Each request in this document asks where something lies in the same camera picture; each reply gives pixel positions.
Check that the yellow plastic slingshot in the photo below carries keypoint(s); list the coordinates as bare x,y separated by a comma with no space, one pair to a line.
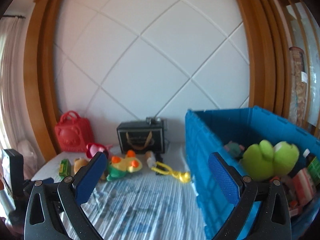
166,170

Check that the green frog plush toy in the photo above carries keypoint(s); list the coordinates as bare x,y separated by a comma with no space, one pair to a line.
263,160

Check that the striped blue white tablecloth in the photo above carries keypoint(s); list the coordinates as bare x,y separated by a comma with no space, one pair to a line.
144,205

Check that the green small box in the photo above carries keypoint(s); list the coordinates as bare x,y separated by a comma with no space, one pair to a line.
65,168

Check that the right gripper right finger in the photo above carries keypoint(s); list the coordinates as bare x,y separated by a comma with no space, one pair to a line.
272,220

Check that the red bear-shaped bag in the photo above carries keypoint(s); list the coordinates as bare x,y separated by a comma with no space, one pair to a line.
74,132

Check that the pink tissue pack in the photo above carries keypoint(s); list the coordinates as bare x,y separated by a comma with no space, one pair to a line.
304,187

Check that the small beige capped jar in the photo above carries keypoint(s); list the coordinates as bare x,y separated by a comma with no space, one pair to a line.
150,159

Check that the red pink plush toy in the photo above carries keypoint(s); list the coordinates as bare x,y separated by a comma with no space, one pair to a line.
93,148

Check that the blue plastic storage crate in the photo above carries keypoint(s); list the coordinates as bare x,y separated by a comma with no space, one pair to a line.
207,132

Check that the rolled patterned carpet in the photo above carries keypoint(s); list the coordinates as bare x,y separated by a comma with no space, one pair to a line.
298,87

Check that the wooden glass partition screen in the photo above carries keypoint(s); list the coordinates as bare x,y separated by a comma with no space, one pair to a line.
304,52

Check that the brown bear plush toy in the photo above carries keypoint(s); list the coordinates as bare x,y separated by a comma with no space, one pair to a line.
79,163

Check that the brown bottle green label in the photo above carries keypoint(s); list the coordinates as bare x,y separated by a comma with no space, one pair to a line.
313,166

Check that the yellow green duck plush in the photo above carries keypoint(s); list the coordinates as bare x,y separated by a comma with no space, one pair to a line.
119,167

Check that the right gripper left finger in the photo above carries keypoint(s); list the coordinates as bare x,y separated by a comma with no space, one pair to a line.
69,194

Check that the black gift bag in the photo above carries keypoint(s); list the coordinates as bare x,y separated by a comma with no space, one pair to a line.
142,136

